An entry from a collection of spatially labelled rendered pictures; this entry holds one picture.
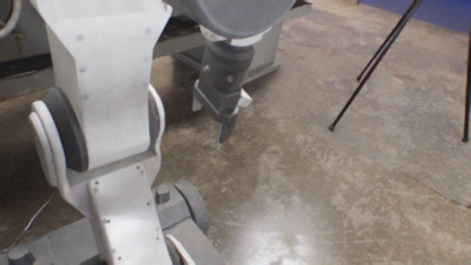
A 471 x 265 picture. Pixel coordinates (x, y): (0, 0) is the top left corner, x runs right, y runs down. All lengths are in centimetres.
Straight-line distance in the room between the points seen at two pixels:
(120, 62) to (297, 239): 95
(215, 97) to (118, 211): 28
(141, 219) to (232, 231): 59
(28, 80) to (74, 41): 70
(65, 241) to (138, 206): 35
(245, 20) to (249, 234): 105
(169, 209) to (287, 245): 46
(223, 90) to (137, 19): 24
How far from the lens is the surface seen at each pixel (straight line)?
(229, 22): 23
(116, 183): 65
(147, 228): 70
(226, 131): 68
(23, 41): 110
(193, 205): 104
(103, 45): 46
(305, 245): 126
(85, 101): 50
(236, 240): 120
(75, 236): 99
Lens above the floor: 97
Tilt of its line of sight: 36 degrees down
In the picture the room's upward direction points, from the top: 9 degrees clockwise
